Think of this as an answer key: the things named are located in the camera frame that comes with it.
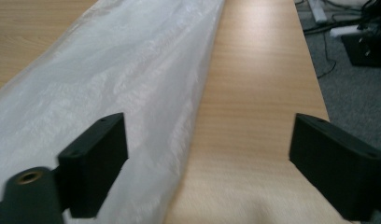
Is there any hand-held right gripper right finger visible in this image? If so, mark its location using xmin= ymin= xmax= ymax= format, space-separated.
xmin=289 ymin=112 xmax=381 ymax=222

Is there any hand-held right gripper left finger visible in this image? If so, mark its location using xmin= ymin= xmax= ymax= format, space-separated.
xmin=57 ymin=112 xmax=130 ymax=219

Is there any white translucent plastic bag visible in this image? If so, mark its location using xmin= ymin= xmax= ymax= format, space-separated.
xmin=0 ymin=0 xmax=226 ymax=224

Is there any black box on floor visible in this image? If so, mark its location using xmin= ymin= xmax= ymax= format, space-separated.
xmin=340 ymin=29 xmax=381 ymax=69

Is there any white power strip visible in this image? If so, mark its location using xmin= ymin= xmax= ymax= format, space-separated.
xmin=329 ymin=23 xmax=362 ymax=39

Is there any white stand leg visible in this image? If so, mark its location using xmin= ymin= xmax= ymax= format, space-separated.
xmin=307 ymin=0 xmax=329 ymax=24

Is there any black floor cable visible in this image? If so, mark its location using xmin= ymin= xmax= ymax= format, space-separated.
xmin=316 ymin=31 xmax=338 ymax=79

